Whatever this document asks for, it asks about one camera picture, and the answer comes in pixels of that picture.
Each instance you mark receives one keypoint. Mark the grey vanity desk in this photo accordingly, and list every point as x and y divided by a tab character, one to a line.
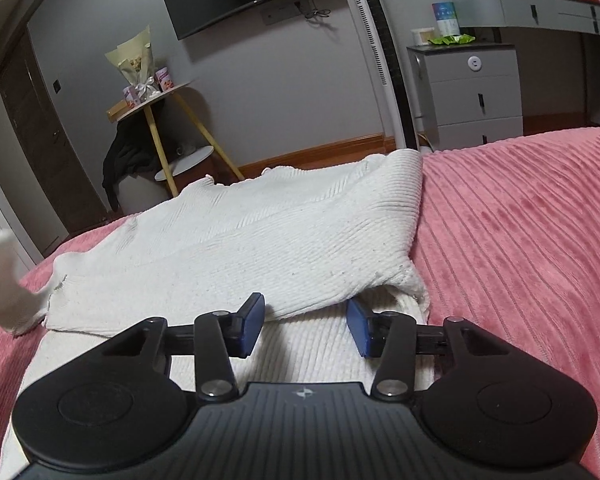
545	7

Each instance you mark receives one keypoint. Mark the white round pouf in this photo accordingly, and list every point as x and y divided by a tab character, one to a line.
140	195

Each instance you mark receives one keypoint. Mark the pink printed cup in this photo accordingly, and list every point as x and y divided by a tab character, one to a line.
164	79
131	96

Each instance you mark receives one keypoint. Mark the cream wrapped flower bouquet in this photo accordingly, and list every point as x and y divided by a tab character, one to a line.
130	55

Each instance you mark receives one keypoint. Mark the round side table yellow legs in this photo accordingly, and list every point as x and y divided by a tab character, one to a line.
156	140

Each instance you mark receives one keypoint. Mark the white round container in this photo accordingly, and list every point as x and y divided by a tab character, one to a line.
423	36

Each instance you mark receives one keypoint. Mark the green wrapper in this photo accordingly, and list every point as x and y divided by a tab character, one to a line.
450	40

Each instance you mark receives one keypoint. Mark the pink ribbed blanket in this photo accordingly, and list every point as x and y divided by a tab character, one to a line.
520	260

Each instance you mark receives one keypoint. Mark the blue and white box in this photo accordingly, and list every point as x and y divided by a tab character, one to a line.
445	17

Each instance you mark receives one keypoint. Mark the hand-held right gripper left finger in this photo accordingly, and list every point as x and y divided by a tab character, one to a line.
250	325

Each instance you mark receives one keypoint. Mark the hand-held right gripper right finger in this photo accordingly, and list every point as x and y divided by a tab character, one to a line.
357	327

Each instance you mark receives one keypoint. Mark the wall light switch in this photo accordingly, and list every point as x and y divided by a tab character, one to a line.
56	86

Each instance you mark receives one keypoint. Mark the grey wall socket panel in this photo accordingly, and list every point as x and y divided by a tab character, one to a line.
282	12

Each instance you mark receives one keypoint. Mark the black clothing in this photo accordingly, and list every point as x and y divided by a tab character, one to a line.
130	155

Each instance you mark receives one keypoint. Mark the dark brown door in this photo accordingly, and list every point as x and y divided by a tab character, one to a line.
45	150

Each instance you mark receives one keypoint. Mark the white knit sweater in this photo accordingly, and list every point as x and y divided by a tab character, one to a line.
255	240

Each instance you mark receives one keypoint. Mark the tan wooden box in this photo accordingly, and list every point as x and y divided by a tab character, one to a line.
117	111

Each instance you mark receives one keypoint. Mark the white tower fan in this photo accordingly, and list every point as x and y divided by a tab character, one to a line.
375	60

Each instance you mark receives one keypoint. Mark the grey nightstand with drawers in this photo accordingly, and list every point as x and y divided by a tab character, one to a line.
475	95

